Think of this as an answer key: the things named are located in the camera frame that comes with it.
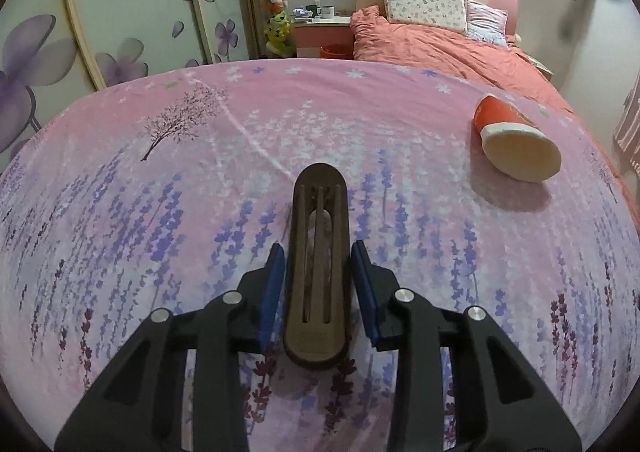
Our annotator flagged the pink nightstand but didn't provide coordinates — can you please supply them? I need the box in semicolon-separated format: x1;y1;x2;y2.
292;14;353;59

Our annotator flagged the pink lavender print bedsheet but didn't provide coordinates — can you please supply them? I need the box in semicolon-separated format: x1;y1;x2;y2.
0;58;640;452

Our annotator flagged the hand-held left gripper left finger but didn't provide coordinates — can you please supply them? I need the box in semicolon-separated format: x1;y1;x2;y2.
54;242;287;452

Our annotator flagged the flower print wardrobe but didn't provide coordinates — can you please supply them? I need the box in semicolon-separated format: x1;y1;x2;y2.
0;0;251;168

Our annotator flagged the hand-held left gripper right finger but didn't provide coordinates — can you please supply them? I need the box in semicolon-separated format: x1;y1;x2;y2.
350;240;583;452

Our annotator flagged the red paper cup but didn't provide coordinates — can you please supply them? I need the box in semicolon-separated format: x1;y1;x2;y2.
472;94;562;183

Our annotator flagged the pink striped curtain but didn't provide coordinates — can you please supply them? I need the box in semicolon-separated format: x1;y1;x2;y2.
612;82;640;178

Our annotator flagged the striped pillow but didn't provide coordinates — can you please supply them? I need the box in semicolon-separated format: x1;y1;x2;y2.
466;0;510;47

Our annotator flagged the floral print pillow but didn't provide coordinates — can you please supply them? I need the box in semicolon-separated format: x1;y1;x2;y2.
382;0;469;36

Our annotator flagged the wooden bedside stand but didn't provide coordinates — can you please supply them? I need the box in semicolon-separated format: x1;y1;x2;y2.
525;54;554;82

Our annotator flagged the brown slotted wooden dish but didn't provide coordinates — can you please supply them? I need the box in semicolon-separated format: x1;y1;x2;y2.
282;163;351;372

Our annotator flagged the orange duvet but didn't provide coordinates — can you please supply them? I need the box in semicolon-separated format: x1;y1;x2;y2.
350;5;566;103

